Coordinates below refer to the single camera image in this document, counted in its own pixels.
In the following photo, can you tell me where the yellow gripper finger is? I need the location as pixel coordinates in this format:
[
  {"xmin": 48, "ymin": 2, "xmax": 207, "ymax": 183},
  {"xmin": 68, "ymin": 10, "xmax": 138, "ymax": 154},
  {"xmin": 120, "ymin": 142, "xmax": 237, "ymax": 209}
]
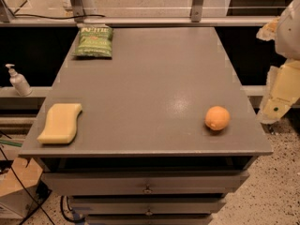
[
  {"xmin": 257, "ymin": 59, "xmax": 300, "ymax": 124},
  {"xmin": 256, "ymin": 17, "xmax": 279, "ymax": 41}
]

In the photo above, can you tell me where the green jalapeno chip bag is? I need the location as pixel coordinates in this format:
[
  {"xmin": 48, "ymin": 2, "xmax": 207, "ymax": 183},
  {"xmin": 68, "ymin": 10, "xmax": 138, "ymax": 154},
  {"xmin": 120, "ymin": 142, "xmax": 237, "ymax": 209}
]
[{"xmin": 73, "ymin": 26, "xmax": 113, "ymax": 58}]

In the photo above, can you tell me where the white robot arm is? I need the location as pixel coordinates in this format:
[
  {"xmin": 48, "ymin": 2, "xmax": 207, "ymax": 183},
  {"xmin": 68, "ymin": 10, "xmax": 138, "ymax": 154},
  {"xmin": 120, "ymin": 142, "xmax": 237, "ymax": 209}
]
[{"xmin": 256, "ymin": 0, "xmax": 300, "ymax": 124}]

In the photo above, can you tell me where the yellow sponge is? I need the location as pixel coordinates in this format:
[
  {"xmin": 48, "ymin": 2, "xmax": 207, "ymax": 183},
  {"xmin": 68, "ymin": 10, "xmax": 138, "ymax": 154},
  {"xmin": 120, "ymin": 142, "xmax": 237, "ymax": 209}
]
[{"xmin": 37, "ymin": 103, "xmax": 83, "ymax": 144}]

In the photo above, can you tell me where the orange fruit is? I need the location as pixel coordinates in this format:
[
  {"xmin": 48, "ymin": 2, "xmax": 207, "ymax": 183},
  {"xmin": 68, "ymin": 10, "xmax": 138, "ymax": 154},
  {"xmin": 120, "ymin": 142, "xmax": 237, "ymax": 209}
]
[{"xmin": 204, "ymin": 106, "xmax": 231, "ymax": 130}]

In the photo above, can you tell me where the grey drawer cabinet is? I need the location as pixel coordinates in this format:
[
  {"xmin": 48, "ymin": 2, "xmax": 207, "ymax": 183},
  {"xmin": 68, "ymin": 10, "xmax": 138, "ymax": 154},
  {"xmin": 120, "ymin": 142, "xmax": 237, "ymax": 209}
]
[{"xmin": 21, "ymin": 27, "xmax": 272, "ymax": 225}]

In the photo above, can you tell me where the white pump dispenser bottle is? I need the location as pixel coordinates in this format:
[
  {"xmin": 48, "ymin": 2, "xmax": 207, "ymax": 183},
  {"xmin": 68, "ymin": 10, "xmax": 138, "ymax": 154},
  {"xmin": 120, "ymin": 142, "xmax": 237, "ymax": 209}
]
[{"xmin": 6, "ymin": 64, "xmax": 32, "ymax": 97}]

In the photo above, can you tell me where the cardboard box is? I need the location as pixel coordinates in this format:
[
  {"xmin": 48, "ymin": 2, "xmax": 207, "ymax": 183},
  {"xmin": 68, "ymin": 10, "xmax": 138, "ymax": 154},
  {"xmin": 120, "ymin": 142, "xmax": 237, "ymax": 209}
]
[{"xmin": 0, "ymin": 157, "xmax": 43, "ymax": 218}]

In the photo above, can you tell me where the right metal bracket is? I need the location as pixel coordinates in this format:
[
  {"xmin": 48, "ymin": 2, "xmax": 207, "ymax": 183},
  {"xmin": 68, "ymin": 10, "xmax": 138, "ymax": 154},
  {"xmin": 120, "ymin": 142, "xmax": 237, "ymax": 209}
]
[{"xmin": 190, "ymin": 0, "xmax": 203, "ymax": 23}]

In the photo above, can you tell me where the metal bracket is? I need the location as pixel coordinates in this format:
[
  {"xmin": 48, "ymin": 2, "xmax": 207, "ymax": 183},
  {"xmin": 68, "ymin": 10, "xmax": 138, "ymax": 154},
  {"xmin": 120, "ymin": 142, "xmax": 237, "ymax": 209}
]
[
  {"xmin": 190, "ymin": 0, "xmax": 203, "ymax": 23},
  {"xmin": 70, "ymin": 0, "xmax": 85, "ymax": 23}
]

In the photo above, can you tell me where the left metal bracket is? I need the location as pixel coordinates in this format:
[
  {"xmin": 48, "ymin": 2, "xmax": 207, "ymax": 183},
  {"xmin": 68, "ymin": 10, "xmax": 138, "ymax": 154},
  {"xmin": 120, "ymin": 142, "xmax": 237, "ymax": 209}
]
[{"xmin": 70, "ymin": 0, "xmax": 85, "ymax": 23}]

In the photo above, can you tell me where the black cable on ledge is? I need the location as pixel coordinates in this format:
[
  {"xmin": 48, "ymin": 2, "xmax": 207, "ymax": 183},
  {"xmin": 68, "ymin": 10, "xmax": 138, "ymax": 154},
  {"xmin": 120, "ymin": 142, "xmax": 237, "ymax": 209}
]
[{"xmin": 12, "ymin": 13, "xmax": 107, "ymax": 21}]

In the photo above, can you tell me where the black floor cable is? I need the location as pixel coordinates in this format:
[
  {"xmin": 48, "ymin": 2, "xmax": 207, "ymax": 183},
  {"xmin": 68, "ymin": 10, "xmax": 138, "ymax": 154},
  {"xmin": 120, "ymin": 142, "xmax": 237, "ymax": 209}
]
[{"xmin": 0, "ymin": 147, "xmax": 57, "ymax": 225}]

